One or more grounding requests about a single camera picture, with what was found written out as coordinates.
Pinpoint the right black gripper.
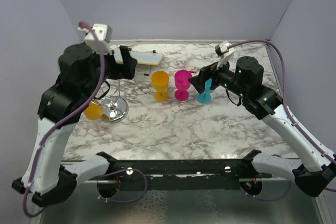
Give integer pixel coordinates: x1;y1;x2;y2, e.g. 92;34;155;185
188;54;248;98

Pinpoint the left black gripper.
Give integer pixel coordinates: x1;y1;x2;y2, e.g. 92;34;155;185
83;43;138;97

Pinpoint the blue plastic wine glass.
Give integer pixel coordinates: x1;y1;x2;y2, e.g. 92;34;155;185
197;79;214;104

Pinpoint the pink plastic wine glass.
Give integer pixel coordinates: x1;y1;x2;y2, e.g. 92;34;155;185
174;70;192;101

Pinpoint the yellow wine glass front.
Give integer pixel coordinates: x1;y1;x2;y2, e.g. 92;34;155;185
151;71;170;102

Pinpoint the yellow wine glass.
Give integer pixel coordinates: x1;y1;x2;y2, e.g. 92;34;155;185
83;100;109;120
151;71;170;102

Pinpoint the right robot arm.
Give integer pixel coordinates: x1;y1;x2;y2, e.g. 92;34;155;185
174;41;335;197

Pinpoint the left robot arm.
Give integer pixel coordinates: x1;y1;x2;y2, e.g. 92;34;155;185
12;42;116;207

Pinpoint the chrome wine glass rack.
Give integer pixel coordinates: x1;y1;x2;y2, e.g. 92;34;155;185
98;80;129;124

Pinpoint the red card box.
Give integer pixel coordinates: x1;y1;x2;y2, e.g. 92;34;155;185
184;66;197;73

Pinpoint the yellow framed whiteboard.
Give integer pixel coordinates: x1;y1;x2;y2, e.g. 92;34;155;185
128;48;164;76

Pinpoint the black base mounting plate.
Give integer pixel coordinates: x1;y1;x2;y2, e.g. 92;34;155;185
86;158;274;192

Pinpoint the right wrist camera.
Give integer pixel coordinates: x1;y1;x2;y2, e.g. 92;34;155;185
215;40;235;70

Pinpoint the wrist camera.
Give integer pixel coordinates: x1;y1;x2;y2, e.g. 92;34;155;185
78;21;112;55
215;40;235;70

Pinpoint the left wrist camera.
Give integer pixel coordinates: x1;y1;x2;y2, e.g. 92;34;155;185
78;21;112;55

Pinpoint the aluminium rail frame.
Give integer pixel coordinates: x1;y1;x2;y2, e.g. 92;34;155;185
28;39;329;224

